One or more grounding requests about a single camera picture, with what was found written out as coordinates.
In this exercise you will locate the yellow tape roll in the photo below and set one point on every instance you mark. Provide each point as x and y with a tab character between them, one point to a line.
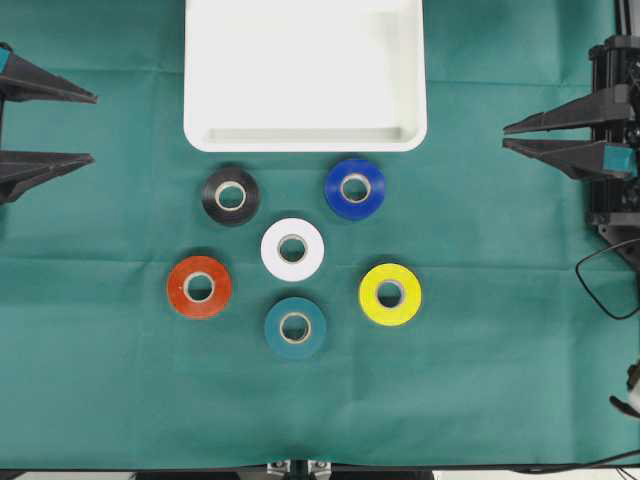
390	295

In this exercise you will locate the metal bracket bottom edge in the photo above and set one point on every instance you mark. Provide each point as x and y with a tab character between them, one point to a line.
300	469

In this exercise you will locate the blue tape roll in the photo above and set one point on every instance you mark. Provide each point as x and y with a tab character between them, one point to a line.
355	188

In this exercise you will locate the red tape roll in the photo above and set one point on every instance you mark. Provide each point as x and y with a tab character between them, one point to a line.
199	287

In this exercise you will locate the white black object right edge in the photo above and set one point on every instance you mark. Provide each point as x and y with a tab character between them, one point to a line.
630	407

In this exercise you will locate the green tape roll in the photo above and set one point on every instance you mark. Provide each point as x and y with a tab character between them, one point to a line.
295	328

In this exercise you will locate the aluminium frame rail right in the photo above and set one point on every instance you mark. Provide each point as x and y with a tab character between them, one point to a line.
627	17

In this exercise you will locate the white plastic tray case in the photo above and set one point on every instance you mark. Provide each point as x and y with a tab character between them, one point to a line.
304	76

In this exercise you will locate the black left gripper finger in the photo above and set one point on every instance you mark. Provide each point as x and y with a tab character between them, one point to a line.
22	81
22	171

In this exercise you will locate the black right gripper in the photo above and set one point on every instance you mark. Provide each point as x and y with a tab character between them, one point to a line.
611	159

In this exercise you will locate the green table cloth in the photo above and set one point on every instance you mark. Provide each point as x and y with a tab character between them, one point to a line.
508	361

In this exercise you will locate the white tape roll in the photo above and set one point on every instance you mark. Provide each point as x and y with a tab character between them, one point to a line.
292	249

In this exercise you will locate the black tape roll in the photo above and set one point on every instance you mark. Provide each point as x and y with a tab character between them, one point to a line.
230	196

